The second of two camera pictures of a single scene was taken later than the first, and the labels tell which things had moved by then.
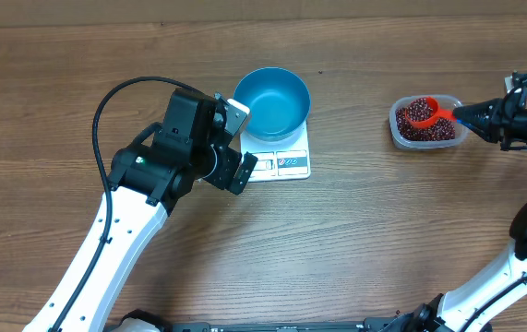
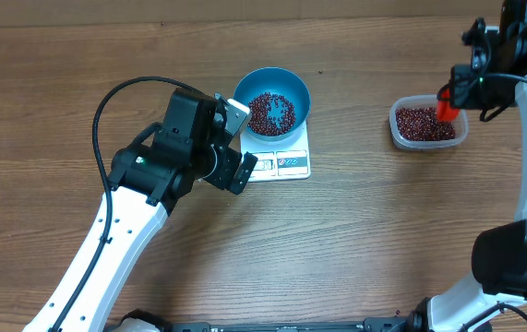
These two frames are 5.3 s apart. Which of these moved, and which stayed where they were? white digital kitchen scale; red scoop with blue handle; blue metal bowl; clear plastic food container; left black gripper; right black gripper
Moved: red scoop with blue handle; right black gripper
Stayed: clear plastic food container; left black gripper; white digital kitchen scale; blue metal bowl
